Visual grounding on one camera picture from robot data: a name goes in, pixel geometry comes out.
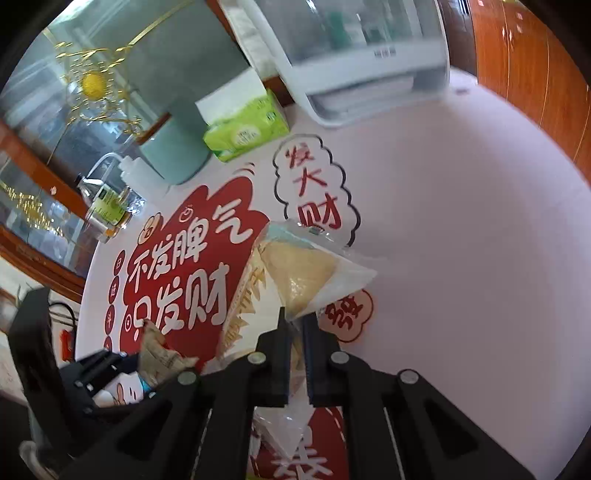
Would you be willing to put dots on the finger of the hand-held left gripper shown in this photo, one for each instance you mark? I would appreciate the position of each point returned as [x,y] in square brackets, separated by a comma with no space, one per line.
[122,408]
[99,364]

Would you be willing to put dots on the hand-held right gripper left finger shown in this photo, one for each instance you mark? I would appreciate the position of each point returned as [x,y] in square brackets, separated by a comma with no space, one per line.
[272,369]

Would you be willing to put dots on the red object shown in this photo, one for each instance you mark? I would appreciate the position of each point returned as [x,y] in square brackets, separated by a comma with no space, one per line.
[67,344]

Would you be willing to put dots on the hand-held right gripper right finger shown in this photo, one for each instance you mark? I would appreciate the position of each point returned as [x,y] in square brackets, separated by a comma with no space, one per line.
[323,369]

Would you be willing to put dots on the teal canister with brown lid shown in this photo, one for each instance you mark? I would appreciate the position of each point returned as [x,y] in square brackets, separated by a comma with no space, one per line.
[175,157]

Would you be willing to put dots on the green tissue box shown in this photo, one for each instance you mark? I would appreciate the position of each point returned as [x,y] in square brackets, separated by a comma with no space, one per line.
[247,134]

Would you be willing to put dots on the white countertop appliance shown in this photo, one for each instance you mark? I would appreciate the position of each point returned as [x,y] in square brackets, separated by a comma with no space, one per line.
[360,60]

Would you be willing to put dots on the wooden framed glass door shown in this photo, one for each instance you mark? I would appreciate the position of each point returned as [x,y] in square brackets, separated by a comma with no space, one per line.
[32,207]
[115,78]

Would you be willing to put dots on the small glass jar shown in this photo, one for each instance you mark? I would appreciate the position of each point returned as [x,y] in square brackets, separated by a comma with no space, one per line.
[134,199]

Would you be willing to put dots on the clear bottle with green label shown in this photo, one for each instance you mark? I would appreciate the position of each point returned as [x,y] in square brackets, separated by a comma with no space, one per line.
[104,207]

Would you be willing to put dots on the wooden cabinet with shelves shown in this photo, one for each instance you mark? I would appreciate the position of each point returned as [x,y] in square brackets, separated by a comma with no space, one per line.
[531,69]

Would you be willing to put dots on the tan packet with white label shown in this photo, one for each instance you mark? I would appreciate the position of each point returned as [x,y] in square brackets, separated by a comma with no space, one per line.
[159,355]

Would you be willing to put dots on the white squeeze bottle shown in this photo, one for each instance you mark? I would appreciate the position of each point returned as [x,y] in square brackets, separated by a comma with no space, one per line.
[134,170]

